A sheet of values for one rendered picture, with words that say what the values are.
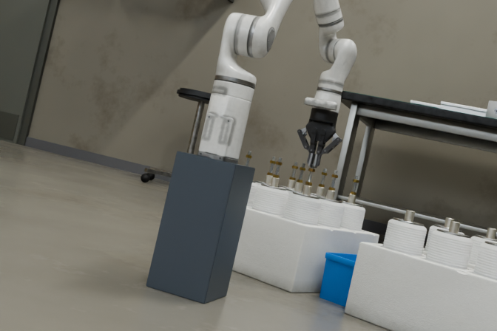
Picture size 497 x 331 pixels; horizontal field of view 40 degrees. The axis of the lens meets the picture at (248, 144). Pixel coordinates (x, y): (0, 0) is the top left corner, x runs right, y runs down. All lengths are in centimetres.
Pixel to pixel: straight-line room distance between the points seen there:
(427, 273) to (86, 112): 451
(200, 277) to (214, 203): 16
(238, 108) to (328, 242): 58
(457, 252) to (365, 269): 22
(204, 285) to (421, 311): 50
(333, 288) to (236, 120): 58
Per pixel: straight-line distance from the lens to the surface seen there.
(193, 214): 148
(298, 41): 526
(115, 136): 569
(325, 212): 198
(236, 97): 150
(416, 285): 166
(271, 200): 195
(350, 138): 397
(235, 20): 153
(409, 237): 171
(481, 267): 163
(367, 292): 172
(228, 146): 149
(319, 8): 189
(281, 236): 187
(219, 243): 147
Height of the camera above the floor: 32
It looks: 1 degrees up
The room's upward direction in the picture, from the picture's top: 13 degrees clockwise
